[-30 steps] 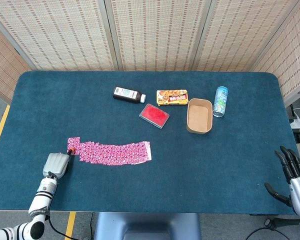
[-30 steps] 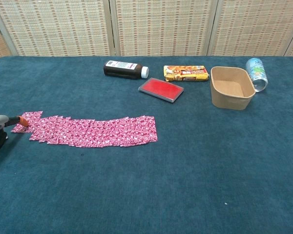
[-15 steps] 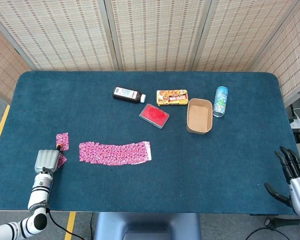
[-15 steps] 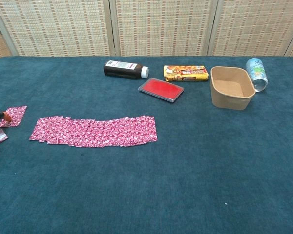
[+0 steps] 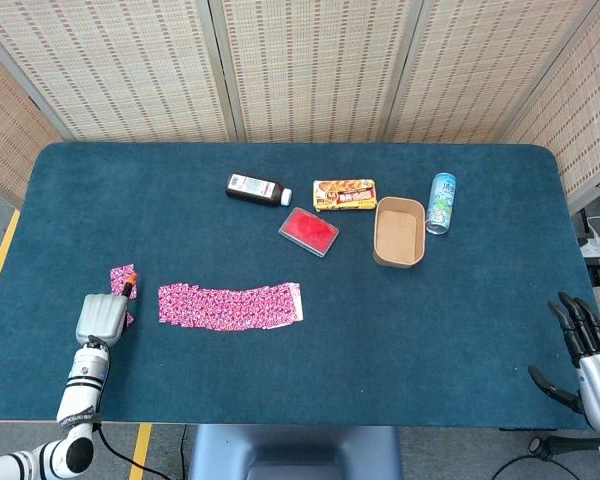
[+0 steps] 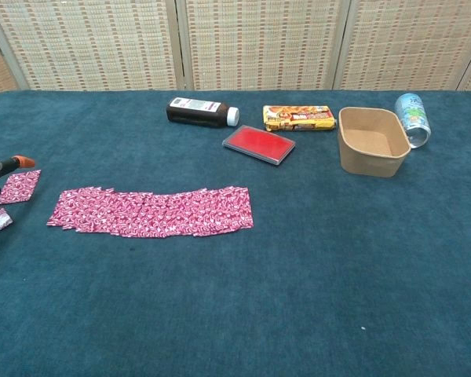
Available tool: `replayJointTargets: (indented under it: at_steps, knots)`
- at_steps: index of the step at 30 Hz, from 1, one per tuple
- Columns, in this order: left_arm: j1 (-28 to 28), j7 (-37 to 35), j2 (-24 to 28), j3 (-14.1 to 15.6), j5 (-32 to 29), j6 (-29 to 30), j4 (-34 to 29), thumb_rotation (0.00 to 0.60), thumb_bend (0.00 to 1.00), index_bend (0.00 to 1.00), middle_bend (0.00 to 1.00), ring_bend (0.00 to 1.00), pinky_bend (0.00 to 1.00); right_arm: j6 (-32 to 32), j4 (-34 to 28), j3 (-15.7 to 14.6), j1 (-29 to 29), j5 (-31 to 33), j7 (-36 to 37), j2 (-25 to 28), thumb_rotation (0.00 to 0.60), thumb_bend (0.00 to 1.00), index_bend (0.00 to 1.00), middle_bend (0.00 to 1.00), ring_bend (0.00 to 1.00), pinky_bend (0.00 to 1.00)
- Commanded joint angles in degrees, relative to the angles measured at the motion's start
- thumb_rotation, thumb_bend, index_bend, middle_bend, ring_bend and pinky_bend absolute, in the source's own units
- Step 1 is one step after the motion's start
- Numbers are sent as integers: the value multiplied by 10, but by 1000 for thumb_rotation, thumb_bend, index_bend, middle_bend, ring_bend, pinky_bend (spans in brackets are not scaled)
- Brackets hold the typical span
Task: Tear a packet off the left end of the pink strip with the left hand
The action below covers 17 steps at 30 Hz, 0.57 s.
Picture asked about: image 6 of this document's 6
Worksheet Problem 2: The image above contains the pink patterned snack strip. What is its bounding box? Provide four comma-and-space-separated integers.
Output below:
46, 185, 255, 239

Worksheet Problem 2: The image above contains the brown bottle with white cap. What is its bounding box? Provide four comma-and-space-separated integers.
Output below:
165, 97, 241, 129

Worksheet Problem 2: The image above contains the red ink stamp pad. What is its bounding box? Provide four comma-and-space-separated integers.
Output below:
221, 124, 297, 167

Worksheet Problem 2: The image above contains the blue felt table mat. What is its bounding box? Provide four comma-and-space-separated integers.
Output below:
0, 90, 471, 377

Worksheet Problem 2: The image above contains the yellow snack packet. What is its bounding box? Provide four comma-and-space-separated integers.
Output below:
262, 104, 338, 133

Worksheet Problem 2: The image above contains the brown paper box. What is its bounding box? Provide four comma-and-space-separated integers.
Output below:
338, 106, 412, 178

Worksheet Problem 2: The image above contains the light blue drink can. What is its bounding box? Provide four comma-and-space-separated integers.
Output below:
394, 93, 433, 150

